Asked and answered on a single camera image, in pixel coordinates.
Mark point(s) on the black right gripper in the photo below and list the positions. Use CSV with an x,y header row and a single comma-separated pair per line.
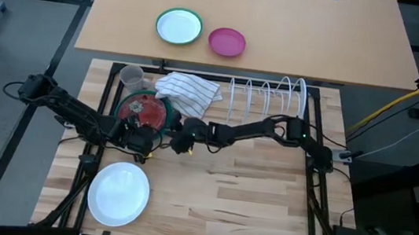
x,y
192,131

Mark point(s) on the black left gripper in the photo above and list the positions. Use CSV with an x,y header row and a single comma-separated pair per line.
x,y
139,140

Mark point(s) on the red sauce smeared plate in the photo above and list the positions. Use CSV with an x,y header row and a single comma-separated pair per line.
x,y
151,111

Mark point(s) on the large white plate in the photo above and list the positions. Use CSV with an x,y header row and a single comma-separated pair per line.
x,y
118,194

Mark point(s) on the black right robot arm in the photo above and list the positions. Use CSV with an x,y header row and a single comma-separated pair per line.
x,y
247,130

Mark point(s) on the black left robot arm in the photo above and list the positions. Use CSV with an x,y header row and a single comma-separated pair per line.
x,y
75,112

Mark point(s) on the food scrap piece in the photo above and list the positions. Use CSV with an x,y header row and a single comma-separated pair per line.
x,y
135,106

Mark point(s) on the white striped dish towel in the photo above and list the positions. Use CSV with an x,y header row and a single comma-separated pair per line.
x,y
188,93

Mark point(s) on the clear plastic cup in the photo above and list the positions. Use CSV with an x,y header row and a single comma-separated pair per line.
x,y
131,78

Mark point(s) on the pink plate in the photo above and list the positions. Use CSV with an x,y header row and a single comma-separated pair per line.
x,y
227,42

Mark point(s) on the white plate with green rim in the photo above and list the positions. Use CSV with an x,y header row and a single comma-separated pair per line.
x,y
179,26

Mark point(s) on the beige wooden desk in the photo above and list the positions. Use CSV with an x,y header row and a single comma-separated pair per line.
x,y
321,39

